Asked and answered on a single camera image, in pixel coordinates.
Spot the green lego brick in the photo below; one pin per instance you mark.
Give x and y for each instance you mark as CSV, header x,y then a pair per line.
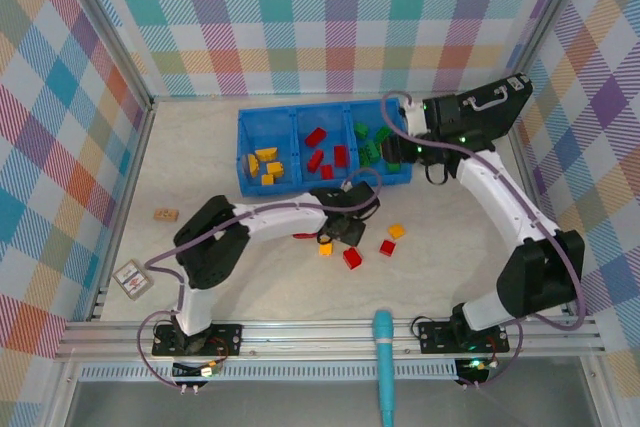
x,y
375,149
392,166
364,154

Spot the green lego plate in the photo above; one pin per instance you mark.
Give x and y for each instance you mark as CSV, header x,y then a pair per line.
x,y
361,129
383,134

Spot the small red lego brick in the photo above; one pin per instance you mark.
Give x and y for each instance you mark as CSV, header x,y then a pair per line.
x,y
387,247
327,172

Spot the yellow curved lego brick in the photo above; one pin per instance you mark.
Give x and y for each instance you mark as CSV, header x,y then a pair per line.
x,y
266,152

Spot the yellow round lego brick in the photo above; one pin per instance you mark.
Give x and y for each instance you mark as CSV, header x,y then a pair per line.
x,y
251,165

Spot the blue three-compartment bin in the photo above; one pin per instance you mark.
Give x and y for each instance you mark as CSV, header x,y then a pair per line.
x,y
270,127

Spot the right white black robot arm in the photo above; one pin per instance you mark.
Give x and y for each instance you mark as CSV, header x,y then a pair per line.
x,y
500,207

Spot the black briefcase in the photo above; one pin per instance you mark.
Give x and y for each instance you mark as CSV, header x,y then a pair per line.
x,y
500,112

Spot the teal marker pen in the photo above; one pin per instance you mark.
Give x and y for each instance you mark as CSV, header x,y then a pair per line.
x,y
384,367

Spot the small tan wooden block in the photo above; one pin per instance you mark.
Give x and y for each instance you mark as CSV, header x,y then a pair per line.
x,y
166,214

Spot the green lit circuit board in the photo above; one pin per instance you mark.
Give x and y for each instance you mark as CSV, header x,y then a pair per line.
x,y
475,364

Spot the gold connector plug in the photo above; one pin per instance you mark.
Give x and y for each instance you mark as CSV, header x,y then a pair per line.
x,y
210,370

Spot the small printed card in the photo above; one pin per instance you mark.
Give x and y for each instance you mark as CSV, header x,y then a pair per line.
x,y
132,279

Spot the aluminium mounting rail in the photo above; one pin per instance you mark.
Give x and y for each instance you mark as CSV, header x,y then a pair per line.
x,y
320,339

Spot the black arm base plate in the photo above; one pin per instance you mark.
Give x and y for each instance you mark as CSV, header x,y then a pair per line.
x,y
435,337
227,339

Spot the aluminium frame post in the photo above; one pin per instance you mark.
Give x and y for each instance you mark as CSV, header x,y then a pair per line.
x,y
552,7
112,27

